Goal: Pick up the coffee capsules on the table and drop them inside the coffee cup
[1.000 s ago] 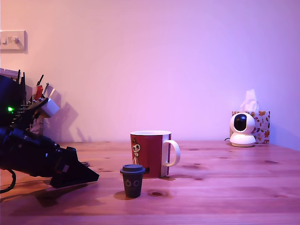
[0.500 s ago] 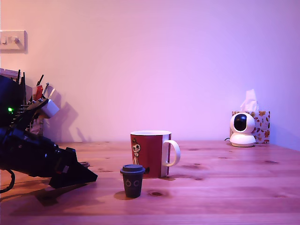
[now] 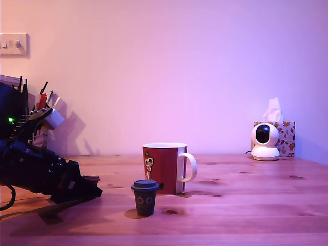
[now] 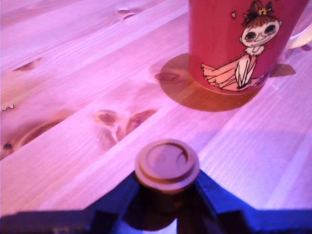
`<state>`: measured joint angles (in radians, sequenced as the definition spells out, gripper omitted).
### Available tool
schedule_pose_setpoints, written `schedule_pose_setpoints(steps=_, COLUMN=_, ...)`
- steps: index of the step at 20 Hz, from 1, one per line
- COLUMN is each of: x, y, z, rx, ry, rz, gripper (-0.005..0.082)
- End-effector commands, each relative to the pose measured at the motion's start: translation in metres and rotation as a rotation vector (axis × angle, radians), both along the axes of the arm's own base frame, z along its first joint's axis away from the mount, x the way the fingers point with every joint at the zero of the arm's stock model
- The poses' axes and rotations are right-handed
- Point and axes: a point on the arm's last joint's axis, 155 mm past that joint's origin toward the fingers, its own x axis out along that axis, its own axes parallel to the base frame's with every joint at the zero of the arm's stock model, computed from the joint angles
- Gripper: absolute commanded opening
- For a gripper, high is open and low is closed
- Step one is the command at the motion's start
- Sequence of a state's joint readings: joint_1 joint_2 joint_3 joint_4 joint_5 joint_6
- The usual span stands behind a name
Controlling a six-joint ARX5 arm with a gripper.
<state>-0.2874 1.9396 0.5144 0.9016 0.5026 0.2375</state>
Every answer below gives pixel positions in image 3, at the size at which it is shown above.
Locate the brown coffee capsule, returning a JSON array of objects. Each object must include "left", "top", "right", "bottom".
[{"left": 83, "top": 175, "right": 101, "bottom": 186}]

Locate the dark grey coffee capsule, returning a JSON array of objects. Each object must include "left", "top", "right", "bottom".
[{"left": 131, "top": 179, "right": 159, "bottom": 217}]

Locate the silver kitchen tool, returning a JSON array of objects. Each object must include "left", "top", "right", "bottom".
[{"left": 47, "top": 90, "right": 62, "bottom": 110}]

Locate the red packet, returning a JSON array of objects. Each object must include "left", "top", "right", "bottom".
[{"left": 35, "top": 93, "right": 48, "bottom": 110}]

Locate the wide black spatula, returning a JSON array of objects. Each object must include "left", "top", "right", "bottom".
[{"left": 23, "top": 78, "right": 30, "bottom": 115}]

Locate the white tissue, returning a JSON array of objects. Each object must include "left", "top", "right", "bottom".
[{"left": 261, "top": 97, "right": 283, "bottom": 122}]

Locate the leaf print tissue box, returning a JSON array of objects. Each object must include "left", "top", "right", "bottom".
[{"left": 253, "top": 121, "right": 296, "bottom": 158}]

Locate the chrome wire utensil rack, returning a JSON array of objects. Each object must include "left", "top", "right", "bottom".
[{"left": 15, "top": 114, "right": 48, "bottom": 149}]

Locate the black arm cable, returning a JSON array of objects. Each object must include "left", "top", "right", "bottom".
[{"left": 0, "top": 184, "right": 16, "bottom": 212}]

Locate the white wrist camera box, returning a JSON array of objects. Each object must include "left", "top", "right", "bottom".
[{"left": 27, "top": 107, "right": 65, "bottom": 131}]

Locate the red cartoon mug white handle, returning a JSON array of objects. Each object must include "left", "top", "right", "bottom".
[{"left": 142, "top": 142, "right": 197, "bottom": 196}]

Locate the pale wall shelf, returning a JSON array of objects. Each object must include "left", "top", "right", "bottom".
[{"left": 0, "top": 74, "right": 20, "bottom": 89}]

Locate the white light switch plate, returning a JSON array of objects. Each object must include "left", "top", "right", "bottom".
[{"left": 0, "top": 33, "right": 31, "bottom": 59}]

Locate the small white round camera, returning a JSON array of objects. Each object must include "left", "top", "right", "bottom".
[{"left": 250, "top": 122, "right": 280, "bottom": 162}]

